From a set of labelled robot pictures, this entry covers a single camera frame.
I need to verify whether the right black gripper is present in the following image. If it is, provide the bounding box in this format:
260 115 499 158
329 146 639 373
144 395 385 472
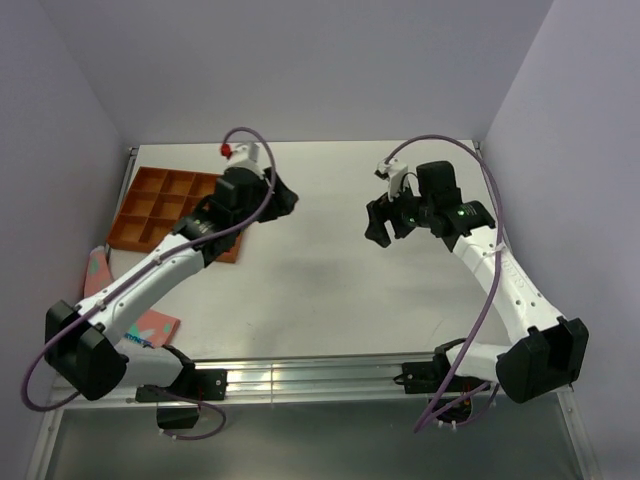
364 176 435 248

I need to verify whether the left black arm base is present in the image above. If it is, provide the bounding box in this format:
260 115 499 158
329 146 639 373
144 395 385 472
135 369 228 403

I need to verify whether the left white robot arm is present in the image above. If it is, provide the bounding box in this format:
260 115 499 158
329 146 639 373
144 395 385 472
45 167 299 401

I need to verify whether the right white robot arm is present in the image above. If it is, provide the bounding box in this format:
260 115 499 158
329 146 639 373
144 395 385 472
365 160 589 404

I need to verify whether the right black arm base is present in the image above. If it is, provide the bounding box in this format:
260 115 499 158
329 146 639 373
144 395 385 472
393 361 484 395

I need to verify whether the orange compartment tray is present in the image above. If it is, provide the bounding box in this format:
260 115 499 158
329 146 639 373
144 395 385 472
107 167 217 253

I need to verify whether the pink patterned sock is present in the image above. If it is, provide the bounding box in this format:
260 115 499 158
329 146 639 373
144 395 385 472
84 246 181 348

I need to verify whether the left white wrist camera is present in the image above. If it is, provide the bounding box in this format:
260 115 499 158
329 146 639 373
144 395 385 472
220 142 264 178

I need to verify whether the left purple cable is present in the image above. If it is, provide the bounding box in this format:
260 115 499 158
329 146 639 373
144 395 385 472
19 127 279 441

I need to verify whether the aluminium frame rail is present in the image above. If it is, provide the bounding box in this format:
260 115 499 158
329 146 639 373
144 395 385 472
47 349 574 411

